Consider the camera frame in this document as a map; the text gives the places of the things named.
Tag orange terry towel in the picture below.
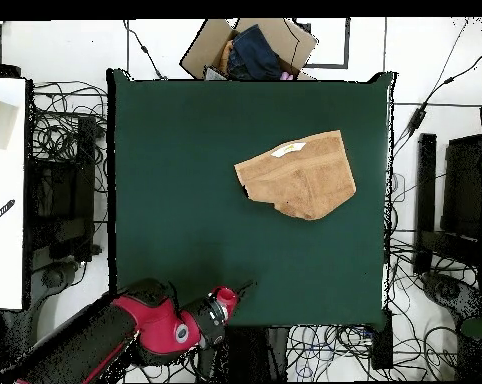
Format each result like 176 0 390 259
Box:
233 129 357 221

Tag black flat panel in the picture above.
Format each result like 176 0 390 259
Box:
440 133 482 241

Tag black rectangular box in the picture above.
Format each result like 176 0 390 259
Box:
369 309 395 371

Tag dark green table cloth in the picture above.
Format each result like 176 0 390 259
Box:
106 68 396 329

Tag black office chair base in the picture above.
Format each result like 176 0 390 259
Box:
24 259 88 321
420 271 482 321

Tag black equipment rack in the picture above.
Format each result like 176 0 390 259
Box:
26 115 102 263

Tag white table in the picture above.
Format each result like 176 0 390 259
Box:
0 77 26 310

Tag orange cloth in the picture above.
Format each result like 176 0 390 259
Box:
218 39 234 75

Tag dark blue jeans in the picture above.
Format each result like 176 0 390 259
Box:
226 23 283 81

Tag brown cardboard box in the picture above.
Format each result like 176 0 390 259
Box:
179 17 319 81

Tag black ridged tool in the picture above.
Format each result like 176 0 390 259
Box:
0 198 17 231

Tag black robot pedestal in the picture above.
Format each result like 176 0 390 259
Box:
196 325 291 382

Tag black upright post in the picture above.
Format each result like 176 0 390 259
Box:
414 132 438 275

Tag black power adapter with cable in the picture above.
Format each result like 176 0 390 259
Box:
392 43 482 155

